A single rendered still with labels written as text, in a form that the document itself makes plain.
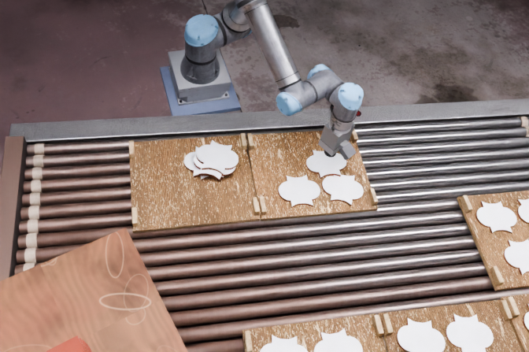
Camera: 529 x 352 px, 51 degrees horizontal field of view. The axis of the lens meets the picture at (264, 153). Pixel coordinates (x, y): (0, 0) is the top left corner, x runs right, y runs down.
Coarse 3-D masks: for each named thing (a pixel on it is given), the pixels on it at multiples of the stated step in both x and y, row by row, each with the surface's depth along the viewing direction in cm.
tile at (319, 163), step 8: (320, 152) 199; (312, 160) 197; (320, 160) 197; (328, 160) 197; (336, 160) 197; (344, 160) 197; (312, 168) 194; (320, 168) 194; (328, 168) 195; (336, 168) 195; (344, 168) 196; (320, 176) 192
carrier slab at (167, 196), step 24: (144, 144) 193; (168, 144) 195; (192, 144) 196; (240, 144) 198; (144, 168) 188; (168, 168) 189; (240, 168) 192; (144, 192) 182; (168, 192) 183; (192, 192) 184; (216, 192) 185; (240, 192) 187; (144, 216) 177; (168, 216) 178; (192, 216) 179; (216, 216) 180; (240, 216) 181
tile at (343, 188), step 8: (328, 176) 193; (336, 176) 194; (344, 176) 194; (352, 176) 195; (328, 184) 192; (336, 184) 192; (344, 184) 192; (352, 184) 193; (360, 184) 193; (328, 192) 190; (336, 192) 190; (344, 192) 190; (352, 192) 191; (360, 192) 191; (336, 200) 189; (344, 200) 188; (352, 200) 190
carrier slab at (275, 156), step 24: (264, 144) 200; (288, 144) 201; (312, 144) 202; (264, 168) 194; (288, 168) 195; (360, 168) 199; (264, 192) 188; (264, 216) 182; (288, 216) 183; (312, 216) 186
